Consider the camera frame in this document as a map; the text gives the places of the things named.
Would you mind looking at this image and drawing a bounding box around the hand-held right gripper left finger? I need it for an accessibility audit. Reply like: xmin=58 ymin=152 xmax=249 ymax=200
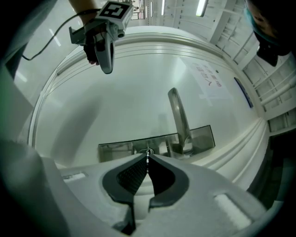
xmin=41 ymin=153 xmax=148 ymax=237

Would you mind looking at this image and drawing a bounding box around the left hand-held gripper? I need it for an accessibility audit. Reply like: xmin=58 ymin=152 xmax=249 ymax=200
xmin=68 ymin=0 xmax=134 ymax=75

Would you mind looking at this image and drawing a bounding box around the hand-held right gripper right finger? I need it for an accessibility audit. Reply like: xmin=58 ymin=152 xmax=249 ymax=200
xmin=136 ymin=153 xmax=278 ymax=237

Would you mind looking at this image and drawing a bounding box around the person's left forearm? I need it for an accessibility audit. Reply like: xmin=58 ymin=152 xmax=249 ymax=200
xmin=68 ymin=0 xmax=99 ymax=25

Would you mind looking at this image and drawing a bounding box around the dark blue label strip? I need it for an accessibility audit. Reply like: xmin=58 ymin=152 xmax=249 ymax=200
xmin=233 ymin=77 xmax=254 ymax=109

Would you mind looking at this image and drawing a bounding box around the person's left hand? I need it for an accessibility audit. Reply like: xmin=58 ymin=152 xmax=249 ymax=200
xmin=83 ymin=22 xmax=100 ymax=66

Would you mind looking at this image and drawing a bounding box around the dark metal lock plate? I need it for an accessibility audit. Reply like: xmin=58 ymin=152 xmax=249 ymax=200
xmin=98 ymin=125 xmax=216 ymax=163

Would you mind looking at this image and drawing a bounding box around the paper sign with red print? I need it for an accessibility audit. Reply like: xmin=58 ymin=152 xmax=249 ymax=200
xmin=182 ymin=58 xmax=232 ymax=100

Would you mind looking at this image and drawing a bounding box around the teal face mask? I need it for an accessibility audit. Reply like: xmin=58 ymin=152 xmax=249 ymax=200
xmin=243 ymin=6 xmax=265 ymax=38

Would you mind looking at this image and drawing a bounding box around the black cable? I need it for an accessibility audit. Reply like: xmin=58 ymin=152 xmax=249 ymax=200
xmin=21 ymin=8 xmax=102 ymax=62

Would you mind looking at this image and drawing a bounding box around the black head camera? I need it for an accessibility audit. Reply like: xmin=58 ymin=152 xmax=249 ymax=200
xmin=256 ymin=42 xmax=281 ymax=68

